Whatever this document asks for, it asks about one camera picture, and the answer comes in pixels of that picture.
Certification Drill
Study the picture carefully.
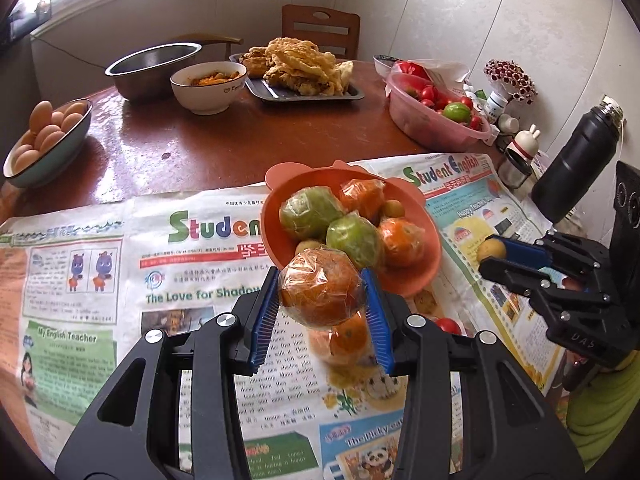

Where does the green fruit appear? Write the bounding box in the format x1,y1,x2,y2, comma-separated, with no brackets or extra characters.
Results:
279,186,346,240
326,211,384,269

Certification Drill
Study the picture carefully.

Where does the white plastic bag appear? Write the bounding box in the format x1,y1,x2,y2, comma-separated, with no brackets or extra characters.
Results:
390,58,471,96

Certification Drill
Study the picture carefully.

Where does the bowl of eggs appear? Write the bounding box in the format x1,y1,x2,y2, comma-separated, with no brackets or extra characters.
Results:
2,98,92,190

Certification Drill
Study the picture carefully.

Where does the green tomato in basin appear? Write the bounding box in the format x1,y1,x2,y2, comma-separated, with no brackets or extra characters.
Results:
442,102,472,124

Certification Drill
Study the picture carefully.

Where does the small brown longan fruit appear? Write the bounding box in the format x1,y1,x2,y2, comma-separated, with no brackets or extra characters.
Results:
476,237,506,263

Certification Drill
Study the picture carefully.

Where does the black tray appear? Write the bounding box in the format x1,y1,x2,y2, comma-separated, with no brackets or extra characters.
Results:
229,41,363,102

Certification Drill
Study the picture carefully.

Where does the black thermos bottle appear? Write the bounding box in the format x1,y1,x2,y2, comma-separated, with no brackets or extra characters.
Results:
530,96,624,224

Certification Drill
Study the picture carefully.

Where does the pink plastic basin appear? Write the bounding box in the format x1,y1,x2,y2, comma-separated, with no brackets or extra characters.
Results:
386,73,494,152

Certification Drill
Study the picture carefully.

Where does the fried food pile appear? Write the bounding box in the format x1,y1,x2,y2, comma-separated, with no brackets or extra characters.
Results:
240,37,354,96

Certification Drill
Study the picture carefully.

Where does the green sleeve forearm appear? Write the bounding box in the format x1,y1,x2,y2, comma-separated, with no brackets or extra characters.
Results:
566,351,639,470

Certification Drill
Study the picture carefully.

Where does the stainless steel bowl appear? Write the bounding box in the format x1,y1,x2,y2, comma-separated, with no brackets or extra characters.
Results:
104,41,202,102

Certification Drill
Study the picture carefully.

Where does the orange plastic plate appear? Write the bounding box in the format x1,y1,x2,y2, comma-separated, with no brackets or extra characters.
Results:
260,160,442,298

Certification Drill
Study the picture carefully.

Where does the orange top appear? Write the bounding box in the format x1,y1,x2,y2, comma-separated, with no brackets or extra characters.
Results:
378,217,426,268

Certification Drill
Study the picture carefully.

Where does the white rabbit figurine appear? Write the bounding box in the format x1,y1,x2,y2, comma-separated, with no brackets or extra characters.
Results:
506,124,540,162

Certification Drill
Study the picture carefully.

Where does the small round brown fruit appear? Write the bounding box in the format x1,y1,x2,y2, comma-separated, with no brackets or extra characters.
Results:
295,240,324,255

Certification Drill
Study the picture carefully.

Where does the right student english newspaper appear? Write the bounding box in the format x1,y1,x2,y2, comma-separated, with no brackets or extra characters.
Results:
356,153,564,393

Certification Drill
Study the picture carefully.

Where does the left student newspaper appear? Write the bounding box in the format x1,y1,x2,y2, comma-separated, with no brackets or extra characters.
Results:
1,184,407,479

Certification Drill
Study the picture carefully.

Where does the brown fruit with stem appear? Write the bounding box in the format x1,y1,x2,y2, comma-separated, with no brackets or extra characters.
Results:
381,200,405,218

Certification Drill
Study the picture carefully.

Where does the orange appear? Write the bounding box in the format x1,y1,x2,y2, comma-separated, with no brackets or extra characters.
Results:
307,312,371,366
378,217,426,268
279,247,366,330

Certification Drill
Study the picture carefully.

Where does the small glass jar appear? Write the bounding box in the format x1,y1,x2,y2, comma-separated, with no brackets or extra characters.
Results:
498,150,532,191

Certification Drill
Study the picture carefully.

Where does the orange wedge-shaped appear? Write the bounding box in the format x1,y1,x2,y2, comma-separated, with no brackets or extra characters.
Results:
338,179,385,224

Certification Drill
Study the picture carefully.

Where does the red tomato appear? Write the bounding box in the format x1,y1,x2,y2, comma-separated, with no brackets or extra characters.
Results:
435,318,463,336

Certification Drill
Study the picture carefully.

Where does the white ceramic bowl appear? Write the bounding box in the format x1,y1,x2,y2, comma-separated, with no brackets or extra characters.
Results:
170,61,247,116

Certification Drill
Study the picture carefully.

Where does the wooden chair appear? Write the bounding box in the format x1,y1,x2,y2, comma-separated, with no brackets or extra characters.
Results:
281,4,360,60

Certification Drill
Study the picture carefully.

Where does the right hand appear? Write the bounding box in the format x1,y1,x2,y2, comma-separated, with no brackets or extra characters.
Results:
562,276,591,382

